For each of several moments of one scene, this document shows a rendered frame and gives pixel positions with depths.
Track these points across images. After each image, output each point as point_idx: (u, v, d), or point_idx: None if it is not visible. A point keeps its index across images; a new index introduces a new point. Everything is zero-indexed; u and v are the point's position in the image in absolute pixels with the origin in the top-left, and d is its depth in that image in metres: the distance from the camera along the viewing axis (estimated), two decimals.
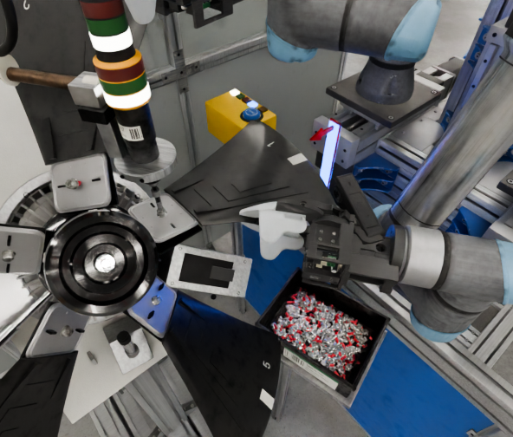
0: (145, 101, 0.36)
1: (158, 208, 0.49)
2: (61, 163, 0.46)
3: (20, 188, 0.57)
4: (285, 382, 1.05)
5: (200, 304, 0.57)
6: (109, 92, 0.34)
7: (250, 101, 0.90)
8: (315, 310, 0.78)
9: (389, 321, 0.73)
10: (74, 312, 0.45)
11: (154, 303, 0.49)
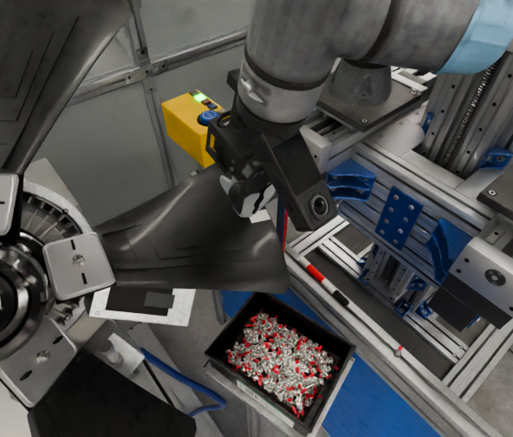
0: None
1: None
2: None
3: None
4: None
5: (105, 368, 0.48)
6: None
7: (210, 102, 0.83)
8: (275, 335, 0.70)
9: (355, 349, 0.66)
10: None
11: (39, 360, 0.41)
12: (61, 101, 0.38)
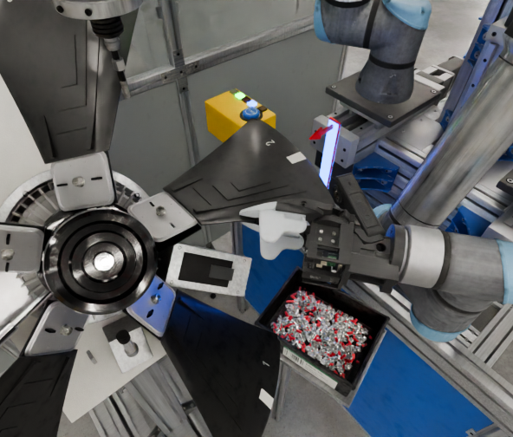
0: None
1: (126, 94, 0.36)
2: (171, 197, 0.53)
3: (19, 187, 0.57)
4: (285, 381, 1.05)
5: (66, 383, 0.48)
6: None
7: (250, 100, 0.90)
8: (315, 309, 0.78)
9: (388, 320, 0.73)
10: (30, 254, 0.43)
11: (61, 329, 0.44)
12: None
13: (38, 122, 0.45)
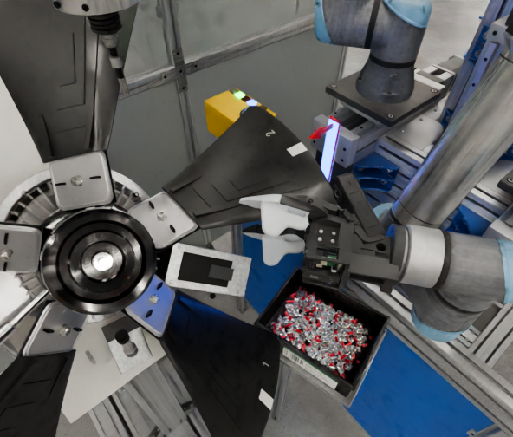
0: None
1: (121, 89, 0.36)
2: (171, 198, 0.52)
3: (18, 186, 0.57)
4: (285, 382, 1.05)
5: (64, 383, 0.48)
6: None
7: (250, 99, 0.90)
8: (315, 309, 0.78)
9: (389, 320, 0.73)
10: (29, 254, 0.43)
11: (60, 329, 0.44)
12: (260, 216, 0.52)
13: (36, 121, 0.45)
